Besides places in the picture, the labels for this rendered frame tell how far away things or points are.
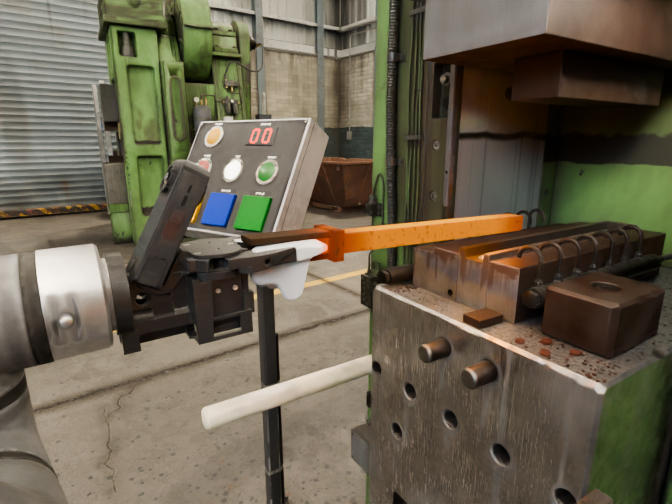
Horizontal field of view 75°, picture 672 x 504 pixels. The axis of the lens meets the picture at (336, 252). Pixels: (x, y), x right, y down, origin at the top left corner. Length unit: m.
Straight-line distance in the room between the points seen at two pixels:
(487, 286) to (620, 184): 0.50
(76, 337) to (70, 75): 8.08
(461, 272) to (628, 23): 0.40
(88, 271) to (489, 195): 0.77
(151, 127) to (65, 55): 3.32
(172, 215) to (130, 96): 4.98
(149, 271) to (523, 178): 0.83
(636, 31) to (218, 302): 0.65
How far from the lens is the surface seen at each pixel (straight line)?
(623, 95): 0.85
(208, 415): 0.93
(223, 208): 0.97
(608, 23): 0.71
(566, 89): 0.71
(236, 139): 1.05
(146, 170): 5.35
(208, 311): 0.41
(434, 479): 0.77
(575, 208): 1.11
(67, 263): 0.39
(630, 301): 0.59
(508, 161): 1.00
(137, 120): 5.35
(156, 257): 0.39
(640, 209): 1.06
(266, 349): 1.17
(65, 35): 8.51
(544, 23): 0.60
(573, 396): 0.54
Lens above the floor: 1.15
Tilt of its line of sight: 14 degrees down
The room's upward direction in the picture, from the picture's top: straight up
